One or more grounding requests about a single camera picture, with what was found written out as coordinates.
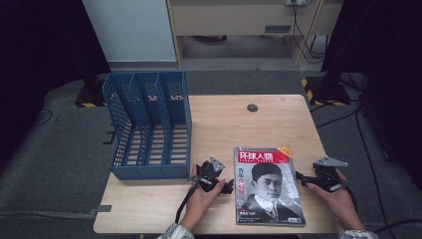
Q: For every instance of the black metal bracket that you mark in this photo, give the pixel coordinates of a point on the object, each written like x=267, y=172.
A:
x=110, y=136

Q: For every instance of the person's right hand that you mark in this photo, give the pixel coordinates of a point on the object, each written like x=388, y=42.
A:
x=340, y=199

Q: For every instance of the grey tape piece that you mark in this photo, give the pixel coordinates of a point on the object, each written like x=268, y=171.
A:
x=104, y=208

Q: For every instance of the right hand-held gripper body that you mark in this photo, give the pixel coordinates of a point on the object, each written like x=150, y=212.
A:
x=326, y=177

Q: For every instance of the dark round table grommet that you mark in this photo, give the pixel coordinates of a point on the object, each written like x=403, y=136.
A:
x=252, y=108

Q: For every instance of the magazine with portrait cover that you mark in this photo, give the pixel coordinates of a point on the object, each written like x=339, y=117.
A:
x=265, y=186

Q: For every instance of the person's left hand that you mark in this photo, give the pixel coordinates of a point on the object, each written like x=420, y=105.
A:
x=199, y=202

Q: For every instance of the white cabinet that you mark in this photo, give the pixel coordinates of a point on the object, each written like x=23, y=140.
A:
x=132, y=30

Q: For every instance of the black curtain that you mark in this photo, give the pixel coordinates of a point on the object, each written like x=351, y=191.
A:
x=40, y=49
x=384, y=66

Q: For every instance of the white power strip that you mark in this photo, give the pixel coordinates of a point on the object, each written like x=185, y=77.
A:
x=297, y=2

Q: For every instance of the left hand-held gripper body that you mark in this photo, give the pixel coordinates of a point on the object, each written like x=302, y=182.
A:
x=207, y=172

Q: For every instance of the light wooden desk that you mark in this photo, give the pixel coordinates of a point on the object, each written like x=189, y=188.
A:
x=232, y=16

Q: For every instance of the blue plastic file rack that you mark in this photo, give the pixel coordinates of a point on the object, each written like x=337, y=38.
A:
x=149, y=172

